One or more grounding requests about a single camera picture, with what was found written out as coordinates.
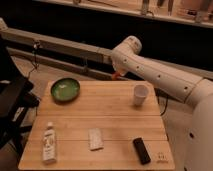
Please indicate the white plastic bottle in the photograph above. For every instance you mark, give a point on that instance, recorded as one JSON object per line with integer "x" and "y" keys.
{"x": 49, "y": 144}

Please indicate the orange red pepper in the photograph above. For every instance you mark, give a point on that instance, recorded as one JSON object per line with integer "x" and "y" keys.
{"x": 115, "y": 76}

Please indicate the white rectangular sponge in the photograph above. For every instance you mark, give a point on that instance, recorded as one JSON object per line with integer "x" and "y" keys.
{"x": 95, "y": 139}

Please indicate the black chair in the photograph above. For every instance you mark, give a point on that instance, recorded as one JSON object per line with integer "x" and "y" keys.
{"x": 15, "y": 100}

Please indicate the green ceramic bowl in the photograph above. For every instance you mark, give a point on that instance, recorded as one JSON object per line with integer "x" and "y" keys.
{"x": 65, "y": 89}

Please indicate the black remote control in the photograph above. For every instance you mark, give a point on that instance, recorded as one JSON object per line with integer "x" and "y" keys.
{"x": 141, "y": 151}

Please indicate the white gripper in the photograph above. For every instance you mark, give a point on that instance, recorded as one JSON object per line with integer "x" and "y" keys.
{"x": 119, "y": 69}

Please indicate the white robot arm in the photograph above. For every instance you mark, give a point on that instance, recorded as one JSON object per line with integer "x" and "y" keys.
{"x": 191, "y": 89}

